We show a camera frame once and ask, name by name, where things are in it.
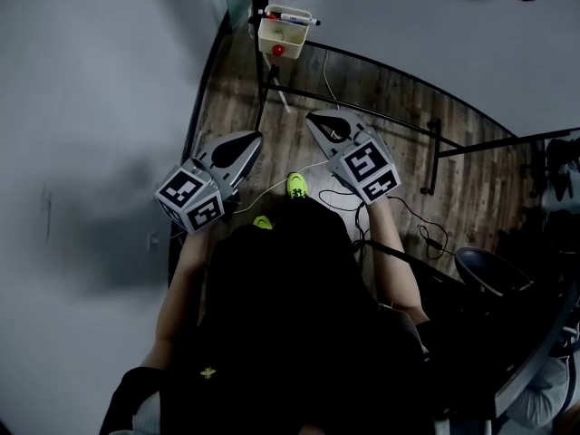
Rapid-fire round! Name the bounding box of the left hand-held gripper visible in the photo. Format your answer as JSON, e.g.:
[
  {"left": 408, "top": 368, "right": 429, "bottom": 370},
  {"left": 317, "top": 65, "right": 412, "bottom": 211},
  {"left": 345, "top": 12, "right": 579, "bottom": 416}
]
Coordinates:
[{"left": 154, "top": 129, "right": 265, "bottom": 236}]

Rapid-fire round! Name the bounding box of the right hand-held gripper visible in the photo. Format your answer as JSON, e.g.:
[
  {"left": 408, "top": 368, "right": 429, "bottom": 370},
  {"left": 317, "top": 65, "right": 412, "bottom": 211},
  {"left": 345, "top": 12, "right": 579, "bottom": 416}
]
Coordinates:
[{"left": 305, "top": 109, "right": 402, "bottom": 206}]

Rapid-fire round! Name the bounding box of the black-capped whiteboard marker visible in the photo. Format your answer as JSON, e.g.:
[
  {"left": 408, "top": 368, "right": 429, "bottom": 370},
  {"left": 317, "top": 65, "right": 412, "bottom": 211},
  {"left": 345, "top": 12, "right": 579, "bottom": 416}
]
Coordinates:
[{"left": 275, "top": 12, "right": 322, "bottom": 27}]

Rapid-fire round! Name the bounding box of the person's right forearm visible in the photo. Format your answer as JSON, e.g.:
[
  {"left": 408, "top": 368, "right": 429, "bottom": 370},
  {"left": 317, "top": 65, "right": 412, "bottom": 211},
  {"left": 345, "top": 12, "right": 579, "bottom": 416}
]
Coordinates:
[{"left": 364, "top": 195, "right": 430, "bottom": 324}]

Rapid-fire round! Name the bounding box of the person's left forearm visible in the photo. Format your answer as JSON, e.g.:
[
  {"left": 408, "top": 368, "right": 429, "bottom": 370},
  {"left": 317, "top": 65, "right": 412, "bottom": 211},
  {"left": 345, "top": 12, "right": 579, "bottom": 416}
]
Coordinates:
[{"left": 140, "top": 227, "right": 219, "bottom": 372}]

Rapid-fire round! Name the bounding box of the cream plastic marker holder box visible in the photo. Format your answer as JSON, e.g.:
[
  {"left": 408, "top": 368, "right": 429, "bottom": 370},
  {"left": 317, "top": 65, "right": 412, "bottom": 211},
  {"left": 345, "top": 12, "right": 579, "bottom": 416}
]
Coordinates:
[{"left": 257, "top": 4, "right": 312, "bottom": 61}]

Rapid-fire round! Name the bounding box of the person's neon yellow right shoe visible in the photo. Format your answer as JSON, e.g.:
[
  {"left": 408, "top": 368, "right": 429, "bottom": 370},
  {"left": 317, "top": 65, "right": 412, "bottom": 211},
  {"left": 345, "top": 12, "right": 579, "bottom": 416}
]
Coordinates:
[{"left": 285, "top": 171, "right": 311, "bottom": 200}]

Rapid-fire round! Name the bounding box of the white stick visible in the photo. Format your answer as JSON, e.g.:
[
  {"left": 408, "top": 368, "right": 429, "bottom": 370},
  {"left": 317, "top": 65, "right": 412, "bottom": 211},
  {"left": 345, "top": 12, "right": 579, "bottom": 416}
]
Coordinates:
[{"left": 275, "top": 85, "right": 293, "bottom": 114}]

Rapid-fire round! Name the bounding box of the dark grey office chair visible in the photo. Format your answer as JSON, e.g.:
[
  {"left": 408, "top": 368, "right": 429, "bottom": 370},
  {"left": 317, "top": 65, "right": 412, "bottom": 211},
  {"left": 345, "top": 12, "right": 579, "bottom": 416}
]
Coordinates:
[{"left": 454, "top": 246, "right": 535, "bottom": 299}]

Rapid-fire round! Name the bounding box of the person's black clothing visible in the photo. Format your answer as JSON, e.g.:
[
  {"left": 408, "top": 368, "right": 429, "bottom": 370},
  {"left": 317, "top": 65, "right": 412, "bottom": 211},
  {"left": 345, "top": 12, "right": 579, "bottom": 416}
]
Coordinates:
[{"left": 98, "top": 196, "right": 432, "bottom": 435}]

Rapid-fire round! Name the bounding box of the black bag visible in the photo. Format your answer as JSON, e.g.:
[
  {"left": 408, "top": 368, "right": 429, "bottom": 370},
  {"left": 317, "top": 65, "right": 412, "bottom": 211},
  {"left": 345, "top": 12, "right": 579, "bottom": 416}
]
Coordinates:
[{"left": 542, "top": 137, "right": 580, "bottom": 198}]

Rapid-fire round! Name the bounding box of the white cable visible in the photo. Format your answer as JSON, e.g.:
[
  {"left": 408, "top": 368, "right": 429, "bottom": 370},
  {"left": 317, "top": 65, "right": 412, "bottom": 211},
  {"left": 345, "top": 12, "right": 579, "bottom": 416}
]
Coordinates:
[{"left": 232, "top": 51, "right": 342, "bottom": 215}]

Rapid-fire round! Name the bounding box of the black cable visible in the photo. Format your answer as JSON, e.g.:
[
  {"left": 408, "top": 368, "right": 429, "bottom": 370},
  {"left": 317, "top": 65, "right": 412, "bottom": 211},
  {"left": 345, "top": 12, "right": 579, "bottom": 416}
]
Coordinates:
[{"left": 316, "top": 188, "right": 456, "bottom": 262}]

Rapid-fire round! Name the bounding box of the black metal stand frame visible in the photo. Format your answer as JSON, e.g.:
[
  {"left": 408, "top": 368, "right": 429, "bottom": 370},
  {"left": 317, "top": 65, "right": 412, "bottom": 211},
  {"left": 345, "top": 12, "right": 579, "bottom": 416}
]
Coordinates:
[{"left": 262, "top": 83, "right": 580, "bottom": 197}]

